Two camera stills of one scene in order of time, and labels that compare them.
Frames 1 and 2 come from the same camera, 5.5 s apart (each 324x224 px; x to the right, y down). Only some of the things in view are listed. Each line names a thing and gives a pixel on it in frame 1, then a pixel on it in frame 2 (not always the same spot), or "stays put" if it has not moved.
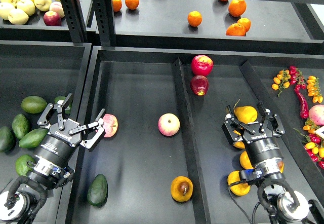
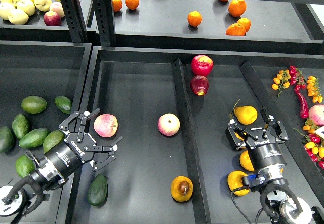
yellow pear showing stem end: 181,188 stays put
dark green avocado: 97,191 stays put
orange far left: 116,3 stays put
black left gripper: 65,135 → 78,148
